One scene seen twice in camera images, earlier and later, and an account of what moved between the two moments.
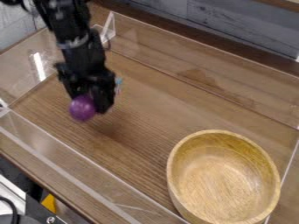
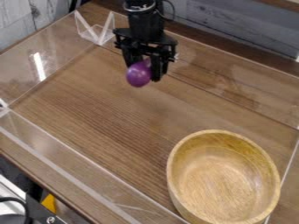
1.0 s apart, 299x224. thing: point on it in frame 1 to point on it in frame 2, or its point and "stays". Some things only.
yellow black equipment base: x=38 y=206 stays
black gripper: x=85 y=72 to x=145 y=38
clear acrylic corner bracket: x=109 y=28 stays
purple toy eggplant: x=82 y=107 to x=139 y=73
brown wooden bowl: x=223 y=180 stays
